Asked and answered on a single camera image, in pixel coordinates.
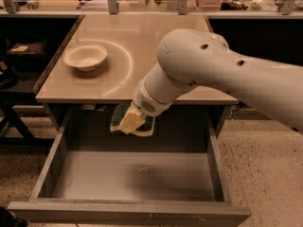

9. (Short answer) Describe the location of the white paper bowl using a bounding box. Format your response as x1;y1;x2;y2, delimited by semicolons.
63;43;108;72

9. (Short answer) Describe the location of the background long work bench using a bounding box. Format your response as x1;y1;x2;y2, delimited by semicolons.
1;0;302;17

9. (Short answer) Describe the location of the green yellow sponge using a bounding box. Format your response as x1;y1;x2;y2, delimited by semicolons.
110;103;154;137

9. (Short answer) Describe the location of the grey counter cabinet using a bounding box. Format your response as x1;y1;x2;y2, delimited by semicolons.
32;13;241;134

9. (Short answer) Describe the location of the dark chair at left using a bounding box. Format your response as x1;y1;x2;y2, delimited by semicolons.
0;38;52;146

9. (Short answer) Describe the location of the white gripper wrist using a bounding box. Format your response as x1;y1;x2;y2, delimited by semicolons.
118;80;170;134

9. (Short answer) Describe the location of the grey open top drawer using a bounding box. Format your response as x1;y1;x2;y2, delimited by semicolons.
9;106;250;227

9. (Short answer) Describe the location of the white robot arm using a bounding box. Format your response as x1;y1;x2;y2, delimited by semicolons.
118;29;303;133

